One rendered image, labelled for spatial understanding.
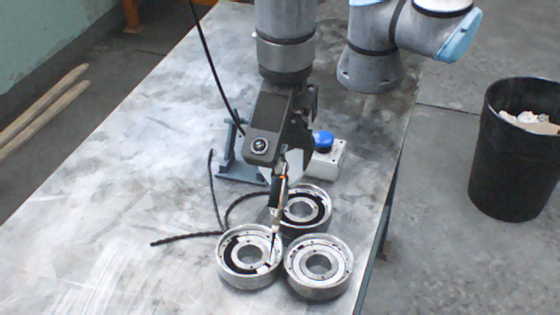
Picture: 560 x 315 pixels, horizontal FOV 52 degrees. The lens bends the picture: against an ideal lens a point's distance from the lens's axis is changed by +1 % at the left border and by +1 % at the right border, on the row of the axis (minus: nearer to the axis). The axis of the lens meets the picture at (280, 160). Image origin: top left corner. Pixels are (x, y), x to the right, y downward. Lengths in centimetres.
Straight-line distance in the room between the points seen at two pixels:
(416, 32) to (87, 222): 71
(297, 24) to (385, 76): 63
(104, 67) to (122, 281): 216
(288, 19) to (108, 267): 50
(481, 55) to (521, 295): 149
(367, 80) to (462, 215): 103
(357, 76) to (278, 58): 59
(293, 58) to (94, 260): 47
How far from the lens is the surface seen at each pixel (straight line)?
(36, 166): 248
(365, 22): 122
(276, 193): 84
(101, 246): 99
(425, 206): 219
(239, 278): 86
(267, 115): 73
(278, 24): 68
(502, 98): 217
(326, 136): 103
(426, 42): 117
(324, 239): 91
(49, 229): 104
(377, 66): 126
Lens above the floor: 152
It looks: 41 degrees down
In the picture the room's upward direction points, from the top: straight up
